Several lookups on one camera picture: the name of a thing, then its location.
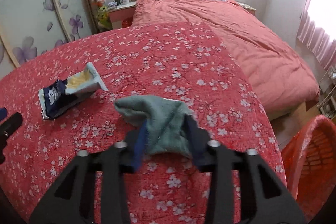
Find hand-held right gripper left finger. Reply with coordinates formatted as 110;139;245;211
28;123;149;224

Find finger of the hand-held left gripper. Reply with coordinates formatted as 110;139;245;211
0;107;24;165

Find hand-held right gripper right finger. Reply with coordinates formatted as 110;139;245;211
185;116;306;224

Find green fuzzy sock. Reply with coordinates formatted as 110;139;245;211
114;95;196;159

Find orange plastic basket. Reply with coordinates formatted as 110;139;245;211
281;115;336;219

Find navy blue snack packet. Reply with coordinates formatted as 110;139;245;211
38;62;109;120

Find red floral blanket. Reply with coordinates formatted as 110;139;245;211
0;22;288;224

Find coral duvet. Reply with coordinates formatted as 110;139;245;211
131;0;319;121

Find wardrobe with purple flower doors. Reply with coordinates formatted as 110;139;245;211
0;0;97;75

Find pink and white nightstand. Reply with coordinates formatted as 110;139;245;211
108;1;137;30

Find metal storage rack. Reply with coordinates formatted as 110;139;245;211
316;65;336;119

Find cream bedside table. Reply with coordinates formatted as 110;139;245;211
238;2;256;16

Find pink curtain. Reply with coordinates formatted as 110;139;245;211
296;0;336;71

